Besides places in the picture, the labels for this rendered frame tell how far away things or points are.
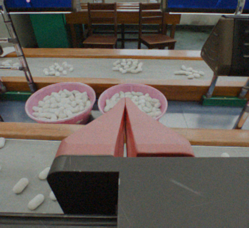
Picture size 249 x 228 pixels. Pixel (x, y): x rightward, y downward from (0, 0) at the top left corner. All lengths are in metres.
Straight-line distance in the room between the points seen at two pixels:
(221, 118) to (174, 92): 0.23
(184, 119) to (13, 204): 0.63
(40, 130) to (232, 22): 0.55
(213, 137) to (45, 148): 0.51
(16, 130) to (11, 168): 0.13
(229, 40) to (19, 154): 0.57
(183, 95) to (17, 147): 0.69
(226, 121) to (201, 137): 0.27
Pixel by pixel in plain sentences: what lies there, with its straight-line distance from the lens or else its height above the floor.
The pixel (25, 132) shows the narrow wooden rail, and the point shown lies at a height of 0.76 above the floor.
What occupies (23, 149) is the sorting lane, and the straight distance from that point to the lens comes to 0.60.
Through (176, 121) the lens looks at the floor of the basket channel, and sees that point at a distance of 0.73.
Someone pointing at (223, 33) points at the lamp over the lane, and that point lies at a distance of 0.27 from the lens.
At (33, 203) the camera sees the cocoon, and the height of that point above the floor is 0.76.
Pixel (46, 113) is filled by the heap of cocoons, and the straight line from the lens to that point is 0.69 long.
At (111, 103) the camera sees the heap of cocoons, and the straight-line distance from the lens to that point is 0.68.
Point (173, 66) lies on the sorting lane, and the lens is 1.04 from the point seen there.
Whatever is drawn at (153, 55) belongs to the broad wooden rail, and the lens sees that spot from 1.11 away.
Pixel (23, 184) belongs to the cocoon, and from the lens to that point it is 0.50.
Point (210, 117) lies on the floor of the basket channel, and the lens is 0.80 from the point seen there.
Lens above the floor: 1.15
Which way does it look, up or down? 37 degrees down
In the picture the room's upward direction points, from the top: straight up
